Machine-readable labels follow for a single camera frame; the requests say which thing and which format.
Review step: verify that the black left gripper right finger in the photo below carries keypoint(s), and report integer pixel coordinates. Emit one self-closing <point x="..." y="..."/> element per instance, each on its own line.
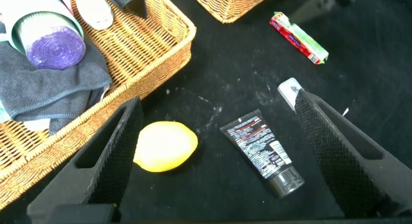
<point x="341" y="156"/>

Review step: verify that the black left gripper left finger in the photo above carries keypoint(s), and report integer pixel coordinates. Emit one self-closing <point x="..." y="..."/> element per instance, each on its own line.
<point x="106" y="163"/>

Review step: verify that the yellow lemon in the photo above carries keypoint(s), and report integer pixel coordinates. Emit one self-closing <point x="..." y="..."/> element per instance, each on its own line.
<point x="165" y="146"/>

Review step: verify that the purple garbage bag roll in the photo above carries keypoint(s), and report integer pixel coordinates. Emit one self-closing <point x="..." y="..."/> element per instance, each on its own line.
<point x="54" y="50"/>

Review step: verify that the red green candy pack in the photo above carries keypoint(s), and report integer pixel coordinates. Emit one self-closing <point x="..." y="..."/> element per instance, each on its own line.
<point x="297" y="37"/>

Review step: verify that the grey towel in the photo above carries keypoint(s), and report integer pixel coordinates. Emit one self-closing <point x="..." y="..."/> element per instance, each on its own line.
<point x="48" y="89"/>

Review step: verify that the black cosmetic tube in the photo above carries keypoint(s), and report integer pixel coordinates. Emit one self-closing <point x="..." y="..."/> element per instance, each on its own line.
<point x="257" y="148"/>

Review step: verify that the small white paper scrap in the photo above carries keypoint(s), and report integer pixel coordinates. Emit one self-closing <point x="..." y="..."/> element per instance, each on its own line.
<point x="345" y="111"/>

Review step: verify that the white tube bottle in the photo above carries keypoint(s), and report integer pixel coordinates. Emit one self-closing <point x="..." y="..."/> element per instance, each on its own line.
<point x="93" y="11"/>

